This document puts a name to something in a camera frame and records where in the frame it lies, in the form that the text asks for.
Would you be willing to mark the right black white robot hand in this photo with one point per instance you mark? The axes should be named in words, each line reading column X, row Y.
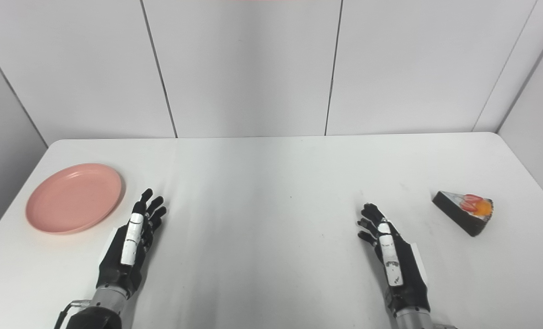
column 392, row 258

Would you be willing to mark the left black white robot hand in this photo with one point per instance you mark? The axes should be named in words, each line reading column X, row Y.
column 132, row 237

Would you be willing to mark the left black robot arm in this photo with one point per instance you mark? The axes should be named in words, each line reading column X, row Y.
column 98, row 310

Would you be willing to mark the pink round plate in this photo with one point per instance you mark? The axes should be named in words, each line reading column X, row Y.
column 74, row 198

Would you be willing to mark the chocolate cake slice with fruit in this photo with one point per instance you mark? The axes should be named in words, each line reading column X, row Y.
column 467, row 211

